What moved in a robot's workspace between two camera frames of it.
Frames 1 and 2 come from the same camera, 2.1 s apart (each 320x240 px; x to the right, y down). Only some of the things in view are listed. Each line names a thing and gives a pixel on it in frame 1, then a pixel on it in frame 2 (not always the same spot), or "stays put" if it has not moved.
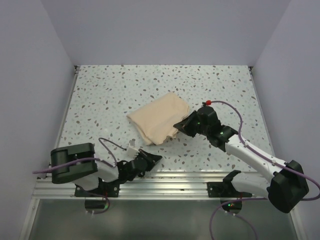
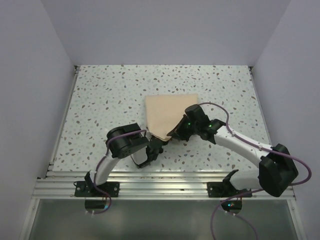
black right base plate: x=224 y=189 stays put
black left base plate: x=108 y=189 stays put
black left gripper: x=151 y=159 -> x=164 y=142
